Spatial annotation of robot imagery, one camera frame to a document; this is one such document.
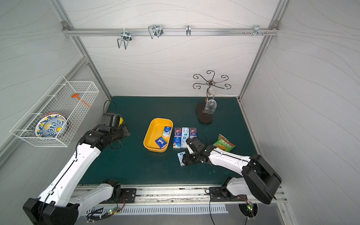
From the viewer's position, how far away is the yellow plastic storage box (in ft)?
2.95

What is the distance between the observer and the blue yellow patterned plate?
1.95 feet

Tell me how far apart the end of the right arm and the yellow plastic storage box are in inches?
7.5
